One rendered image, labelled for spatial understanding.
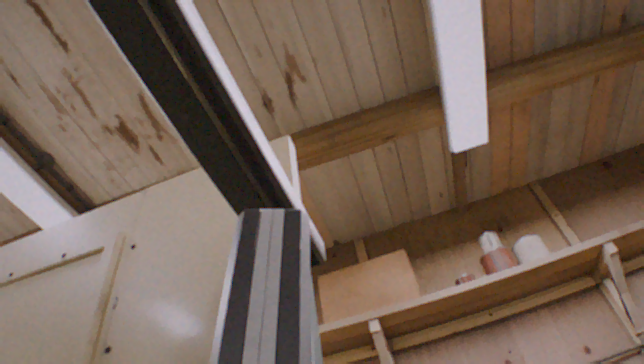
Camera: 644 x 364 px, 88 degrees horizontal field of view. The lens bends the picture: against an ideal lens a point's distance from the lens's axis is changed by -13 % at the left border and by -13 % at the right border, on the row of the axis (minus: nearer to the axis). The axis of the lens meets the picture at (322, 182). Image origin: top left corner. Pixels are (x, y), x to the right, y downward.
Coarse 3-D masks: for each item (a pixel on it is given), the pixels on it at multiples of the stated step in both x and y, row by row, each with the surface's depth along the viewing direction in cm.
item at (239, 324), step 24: (240, 216) 9; (264, 216) 9; (240, 240) 9; (264, 240) 9; (240, 264) 8; (264, 264) 8; (240, 288) 8; (264, 288) 8; (240, 312) 7; (216, 336) 7; (240, 336) 7; (216, 360) 6; (240, 360) 6
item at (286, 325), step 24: (288, 216) 9; (288, 240) 9; (288, 264) 8; (288, 288) 8; (264, 312) 7; (288, 312) 7; (264, 336) 7; (288, 336) 7; (264, 360) 6; (288, 360) 6
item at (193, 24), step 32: (160, 0) 31; (160, 32) 29; (192, 32) 30; (192, 64) 34; (224, 64) 35; (224, 96) 34; (224, 128) 36; (256, 128) 39; (256, 160) 44; (288, 192) 44; (320, 256) 51
